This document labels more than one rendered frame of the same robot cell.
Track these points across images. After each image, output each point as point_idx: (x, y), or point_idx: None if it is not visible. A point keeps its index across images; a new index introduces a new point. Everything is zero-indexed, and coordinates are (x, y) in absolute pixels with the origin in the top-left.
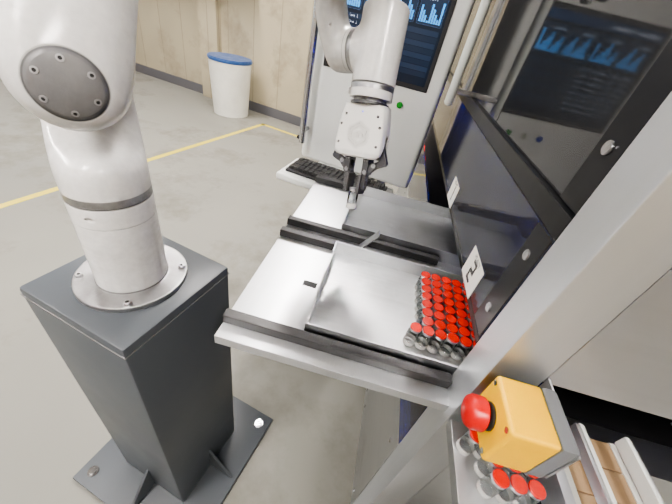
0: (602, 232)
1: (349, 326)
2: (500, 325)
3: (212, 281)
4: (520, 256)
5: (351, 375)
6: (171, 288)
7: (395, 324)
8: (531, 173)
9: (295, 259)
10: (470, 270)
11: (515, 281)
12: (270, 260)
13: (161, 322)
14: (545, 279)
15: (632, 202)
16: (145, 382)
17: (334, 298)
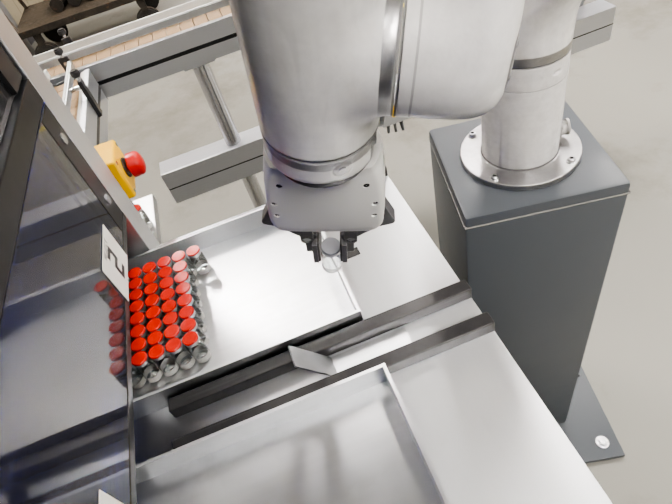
0: (25, 49)
1: (272, 241)
2: (102, 174)
3: (456, 200)
4: (67, 150)
5: (249, 211)
6: (466, 162)
7: (223, 278)
8: (13, 139)
9: (399, 270)
10: (117, 265)
11: (79, 155)
12: (424, 244)
13: (437, 154)
14: (62, 112)
15: (7, 21)
16: (434, 183)
17: (307, 257)
